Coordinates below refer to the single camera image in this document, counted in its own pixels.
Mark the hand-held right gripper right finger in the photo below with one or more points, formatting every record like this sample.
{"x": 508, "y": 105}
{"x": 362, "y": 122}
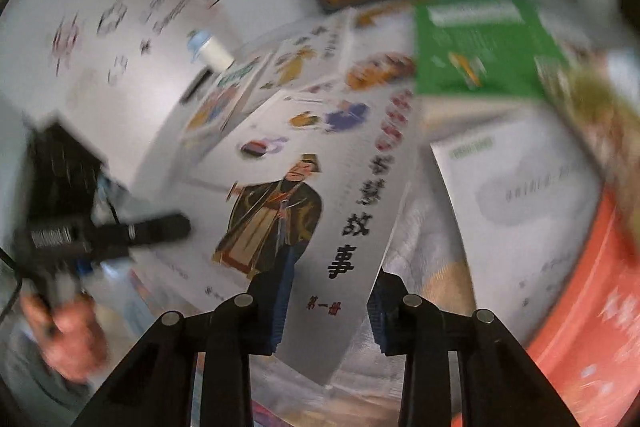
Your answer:
{"x": 379, "y": 322}

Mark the person's left hand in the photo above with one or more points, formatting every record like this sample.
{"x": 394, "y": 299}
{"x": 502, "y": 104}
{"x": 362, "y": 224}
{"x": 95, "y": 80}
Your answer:
{"x": 70, "y": 342}

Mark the white illustrated book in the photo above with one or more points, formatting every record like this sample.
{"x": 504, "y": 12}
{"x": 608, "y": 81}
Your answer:
{"x": 220, "y": 107}
{"x": 310, "y": 52}

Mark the red book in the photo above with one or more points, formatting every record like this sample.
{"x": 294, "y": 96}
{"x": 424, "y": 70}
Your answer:
{"x": 590, "y": 307}

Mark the watercolour cover book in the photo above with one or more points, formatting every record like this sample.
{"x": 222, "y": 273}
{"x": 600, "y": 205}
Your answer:
{"x": 600, "y": 122}

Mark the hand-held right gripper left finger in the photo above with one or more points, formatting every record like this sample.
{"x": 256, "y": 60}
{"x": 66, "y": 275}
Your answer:
{"x": 278, "y": 312}

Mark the green book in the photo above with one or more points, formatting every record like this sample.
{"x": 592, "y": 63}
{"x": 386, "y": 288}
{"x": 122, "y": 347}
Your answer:
{"x": 480, "y": 52}

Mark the plain white book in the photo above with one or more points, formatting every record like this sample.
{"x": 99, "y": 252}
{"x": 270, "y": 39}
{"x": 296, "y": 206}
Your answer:
{"x": 510, "y": 247}

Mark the white bottle with blue cap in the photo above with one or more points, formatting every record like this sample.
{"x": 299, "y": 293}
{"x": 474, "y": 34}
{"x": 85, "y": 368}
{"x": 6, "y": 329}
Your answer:
{"x": 212, "y": 51}

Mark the white book with robed figure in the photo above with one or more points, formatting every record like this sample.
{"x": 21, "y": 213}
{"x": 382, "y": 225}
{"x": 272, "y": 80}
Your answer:
{"x": 335, "y": 167}

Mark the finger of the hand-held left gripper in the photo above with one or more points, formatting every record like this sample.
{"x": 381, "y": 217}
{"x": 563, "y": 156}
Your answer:
{"x": 150, "y": 231}

